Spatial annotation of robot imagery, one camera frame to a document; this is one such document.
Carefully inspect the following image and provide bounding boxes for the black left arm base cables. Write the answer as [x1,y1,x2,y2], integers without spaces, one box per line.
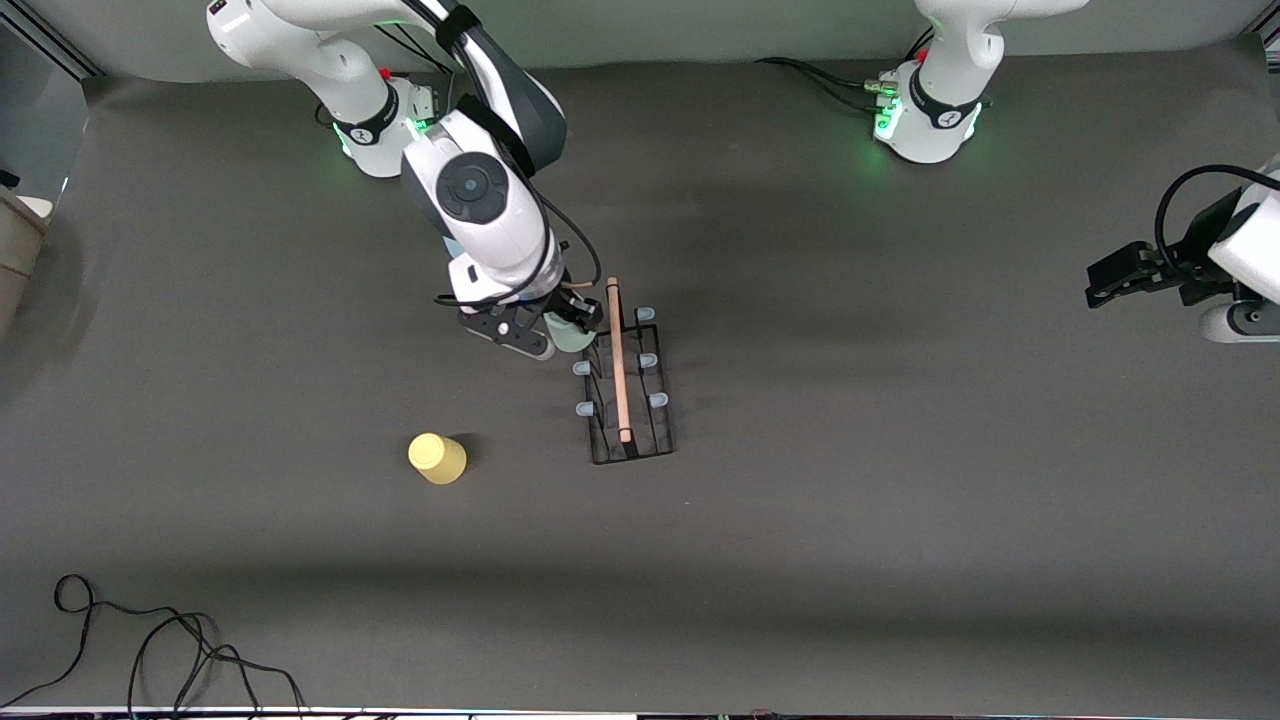
[755,28,936,113]

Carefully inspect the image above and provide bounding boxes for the black arm base cables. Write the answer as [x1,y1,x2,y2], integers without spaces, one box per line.
[755,28,936,113]
[316,4,457,129]

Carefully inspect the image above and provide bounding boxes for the black wire cup holder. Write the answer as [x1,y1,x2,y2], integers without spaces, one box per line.
[573,277,677,466]

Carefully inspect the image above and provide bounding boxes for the pale green plastic cup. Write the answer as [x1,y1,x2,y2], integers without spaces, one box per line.
[543,310,599,355]

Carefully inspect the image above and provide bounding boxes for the black right arm base cables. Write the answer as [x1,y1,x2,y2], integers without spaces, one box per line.
[316,4,457,129]

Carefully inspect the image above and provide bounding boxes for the beige box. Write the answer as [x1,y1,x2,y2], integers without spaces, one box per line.
[0,184,54,338]

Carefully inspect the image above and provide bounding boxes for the yellow plastic cup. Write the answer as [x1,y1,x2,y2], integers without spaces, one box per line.
[408,432,468,486]

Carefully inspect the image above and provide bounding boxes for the thin black loose cable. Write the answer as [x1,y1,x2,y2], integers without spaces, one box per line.
[0,574,311,717]

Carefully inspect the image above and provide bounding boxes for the black metal frame bar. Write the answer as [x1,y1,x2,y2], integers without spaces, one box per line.
[0,0,103,80]

